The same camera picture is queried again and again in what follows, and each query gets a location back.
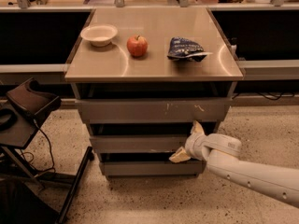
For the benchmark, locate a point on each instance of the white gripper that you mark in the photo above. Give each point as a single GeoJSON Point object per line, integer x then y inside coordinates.
{"type": "Point", "coordinates": [192, 146]}

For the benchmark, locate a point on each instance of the grey drawer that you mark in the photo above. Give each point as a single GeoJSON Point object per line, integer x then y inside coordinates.
{"type": "Point", "coordinates": [145, 168]}
{"type": "Point", "coordinates": [113, 111]}
{"type": "Point", "coordinates": [151, 143]}

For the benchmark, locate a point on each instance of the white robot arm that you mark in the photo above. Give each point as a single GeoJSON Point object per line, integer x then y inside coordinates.
{"type": "Point", "coordinates": [221, 152]}

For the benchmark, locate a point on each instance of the grey top drawer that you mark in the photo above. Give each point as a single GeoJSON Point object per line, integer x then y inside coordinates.
{"type": "Point", "coordinates": [113, 111]}

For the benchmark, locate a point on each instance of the grey bottom drawer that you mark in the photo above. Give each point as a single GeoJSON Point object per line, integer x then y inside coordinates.
{"type": "Point", "coordinates": [145, 168]}

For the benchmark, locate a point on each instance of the grey metal drawer cabinet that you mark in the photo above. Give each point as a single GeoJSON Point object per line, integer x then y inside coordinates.
{"type": "Point", "coordinates": [113, 73]}

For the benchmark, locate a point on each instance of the blue chip bag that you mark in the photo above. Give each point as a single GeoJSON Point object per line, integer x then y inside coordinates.
{"type": "Point", "coordinates": [186, 50]}

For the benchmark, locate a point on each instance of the red apple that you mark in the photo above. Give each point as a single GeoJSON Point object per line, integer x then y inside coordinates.
{"type": "Point", "coordinates": [137, 45]}

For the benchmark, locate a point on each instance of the white bowl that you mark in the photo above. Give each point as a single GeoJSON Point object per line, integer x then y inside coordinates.
{"type": "Point", "coordinates": [99, 35]}

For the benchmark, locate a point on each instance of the dark brown headset device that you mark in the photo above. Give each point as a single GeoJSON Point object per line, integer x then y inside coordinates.
{"type": "Point", "coordinates": [32, 103]}

